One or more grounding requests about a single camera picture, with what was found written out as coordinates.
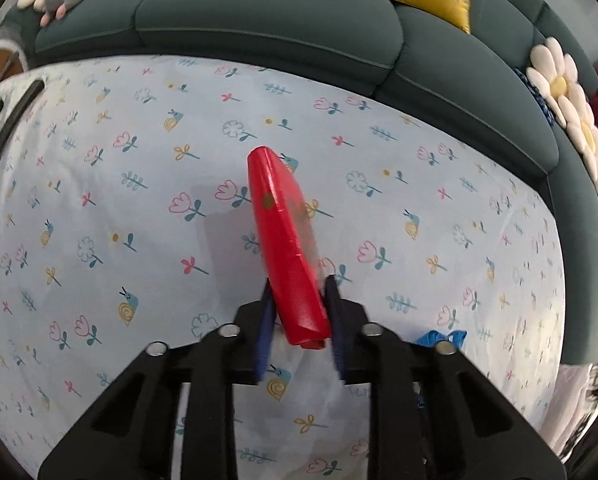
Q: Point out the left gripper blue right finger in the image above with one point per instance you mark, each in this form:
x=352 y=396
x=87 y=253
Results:
x=336 y=313

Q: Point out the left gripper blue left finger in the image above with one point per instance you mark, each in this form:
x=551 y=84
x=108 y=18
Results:
x=266 y=329

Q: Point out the red paper box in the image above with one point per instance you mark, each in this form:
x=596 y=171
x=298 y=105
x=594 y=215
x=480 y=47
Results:
x=289 y=249

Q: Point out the white trash bag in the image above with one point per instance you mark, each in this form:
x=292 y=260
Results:
x=568 y=406

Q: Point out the floral light blue tablecloth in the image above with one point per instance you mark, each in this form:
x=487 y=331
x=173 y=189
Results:
x=126 y=217

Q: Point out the teal sectional sofa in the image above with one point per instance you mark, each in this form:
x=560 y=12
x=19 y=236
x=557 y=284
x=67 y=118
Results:
x=465 y=83

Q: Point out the blue patterned cloth on sofa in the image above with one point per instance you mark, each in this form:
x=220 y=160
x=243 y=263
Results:
x=536 y=95

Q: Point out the white daisy pillow right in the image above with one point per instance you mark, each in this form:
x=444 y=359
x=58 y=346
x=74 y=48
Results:
x=581 y=129

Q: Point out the white daisy pillow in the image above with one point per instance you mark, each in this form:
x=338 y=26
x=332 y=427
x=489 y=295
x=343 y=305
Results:
x=581 y=129
x=554 y=74

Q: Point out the white daisy pillow left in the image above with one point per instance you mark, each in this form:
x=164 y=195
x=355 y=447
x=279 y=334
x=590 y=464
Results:
x=554 y=74

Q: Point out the black remote control long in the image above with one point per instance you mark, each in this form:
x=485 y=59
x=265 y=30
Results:
x=9 y=126

